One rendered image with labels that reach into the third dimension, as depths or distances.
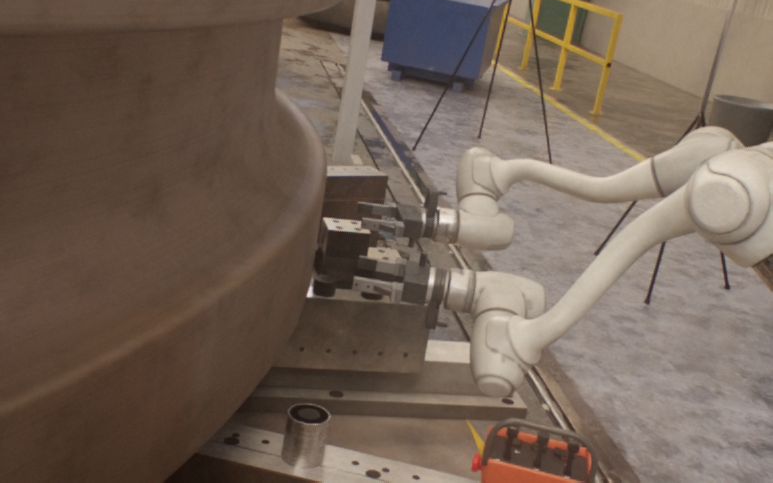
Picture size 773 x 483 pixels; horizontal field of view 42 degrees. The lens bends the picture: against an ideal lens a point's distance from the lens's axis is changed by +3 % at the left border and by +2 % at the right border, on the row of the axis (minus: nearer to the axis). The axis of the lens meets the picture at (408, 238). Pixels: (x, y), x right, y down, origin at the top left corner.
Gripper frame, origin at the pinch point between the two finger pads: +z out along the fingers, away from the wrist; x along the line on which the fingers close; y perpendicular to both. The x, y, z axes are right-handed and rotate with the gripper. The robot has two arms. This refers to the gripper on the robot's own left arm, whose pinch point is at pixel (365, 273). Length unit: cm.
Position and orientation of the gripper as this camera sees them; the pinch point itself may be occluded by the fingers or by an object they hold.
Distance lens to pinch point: 208.7
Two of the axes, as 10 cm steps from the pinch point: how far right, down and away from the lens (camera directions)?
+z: -9.8, -1.7, -0.1
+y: 1.7, -9.4, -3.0
